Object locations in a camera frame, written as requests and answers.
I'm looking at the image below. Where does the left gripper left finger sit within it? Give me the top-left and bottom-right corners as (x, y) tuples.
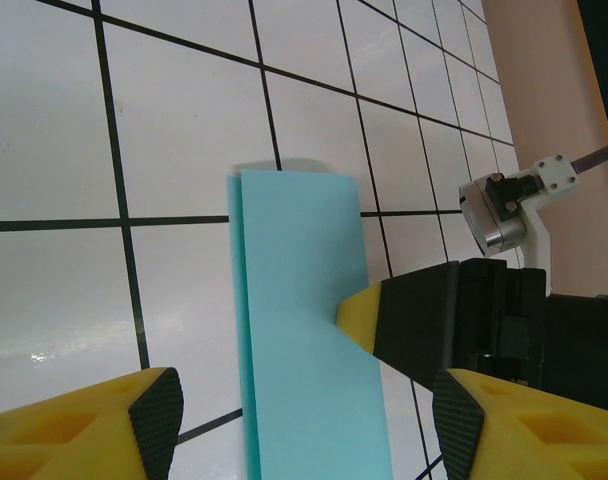
(0, 367), (186, 480)

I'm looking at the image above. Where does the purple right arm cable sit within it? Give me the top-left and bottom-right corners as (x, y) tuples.
(573, 138), (608, 174)

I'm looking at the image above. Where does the teal cloth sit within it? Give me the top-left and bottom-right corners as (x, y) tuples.
(225, 168), (396, 480)

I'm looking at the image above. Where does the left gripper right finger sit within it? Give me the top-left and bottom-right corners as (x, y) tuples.
(432, 368), (608, 480)

